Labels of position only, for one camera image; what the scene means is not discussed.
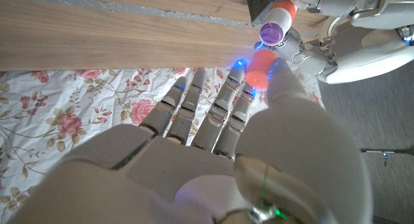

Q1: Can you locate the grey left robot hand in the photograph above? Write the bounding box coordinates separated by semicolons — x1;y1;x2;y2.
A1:
254;0;414;85

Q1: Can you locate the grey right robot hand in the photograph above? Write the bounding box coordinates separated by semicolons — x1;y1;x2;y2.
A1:
6;57;375;224

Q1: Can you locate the orange and white glue stick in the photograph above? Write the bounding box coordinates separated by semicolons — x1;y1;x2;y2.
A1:
259;0;298;47

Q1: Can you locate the orange glue stick cap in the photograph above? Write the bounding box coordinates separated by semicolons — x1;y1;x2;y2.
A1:
245;49;278;91

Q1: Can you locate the dark grey block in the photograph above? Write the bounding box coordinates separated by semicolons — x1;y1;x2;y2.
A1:
246;0;282;24

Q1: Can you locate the thin black rod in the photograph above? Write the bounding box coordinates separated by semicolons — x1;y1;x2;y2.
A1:
360;147;414;166

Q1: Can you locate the floral backdrop cloth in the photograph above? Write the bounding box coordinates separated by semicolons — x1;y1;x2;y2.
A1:
0;67;324;224

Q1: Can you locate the grey tape outline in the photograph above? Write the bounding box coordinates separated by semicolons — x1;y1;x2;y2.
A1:
0;0;321;37

